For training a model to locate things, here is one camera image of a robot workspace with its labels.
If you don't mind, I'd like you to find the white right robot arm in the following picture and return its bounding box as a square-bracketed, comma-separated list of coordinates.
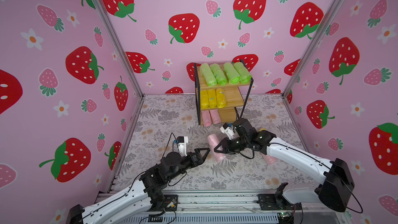
[213, 118, 354, 213]

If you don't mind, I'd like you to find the aluminium front rail frame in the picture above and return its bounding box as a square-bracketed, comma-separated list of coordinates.
[83, 189, 349, 224]

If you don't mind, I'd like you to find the yellow roll with teal label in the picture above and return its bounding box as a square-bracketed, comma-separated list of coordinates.
[216, 88, 227, 108]

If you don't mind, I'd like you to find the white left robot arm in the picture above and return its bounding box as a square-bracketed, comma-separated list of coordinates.
[66, 148, 210, 224]

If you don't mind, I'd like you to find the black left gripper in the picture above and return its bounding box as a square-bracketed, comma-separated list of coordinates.
[164, 148, 208, 183]

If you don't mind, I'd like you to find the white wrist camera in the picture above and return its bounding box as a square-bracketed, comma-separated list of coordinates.
[220, 123, 235, 140]
[175, 136, 189, 157]

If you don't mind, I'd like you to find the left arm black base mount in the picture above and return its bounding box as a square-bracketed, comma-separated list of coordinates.
[148, 192, 178, 217]

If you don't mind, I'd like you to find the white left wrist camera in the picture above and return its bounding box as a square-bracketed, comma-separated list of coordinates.
[175, 136, 189, 157]

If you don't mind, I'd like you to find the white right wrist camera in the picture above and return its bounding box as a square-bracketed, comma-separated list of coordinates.
[220, 123, 235, 140]

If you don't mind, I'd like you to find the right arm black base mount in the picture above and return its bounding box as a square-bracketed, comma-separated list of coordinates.
[257, 183, 303, 224]

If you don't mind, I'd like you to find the wooden three-tier black-frame shelf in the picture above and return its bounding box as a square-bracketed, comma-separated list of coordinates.
[190, 63, 254, 125]

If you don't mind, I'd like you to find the light green roll with label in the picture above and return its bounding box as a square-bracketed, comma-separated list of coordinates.
[210, 64, 228, 86]

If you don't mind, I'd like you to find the pink roll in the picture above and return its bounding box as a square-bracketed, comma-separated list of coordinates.
[202, 110, 212, 127]
[207, 134, 226, 163]
[209, 110, 221, 124]
[262, 154, 278, 166]

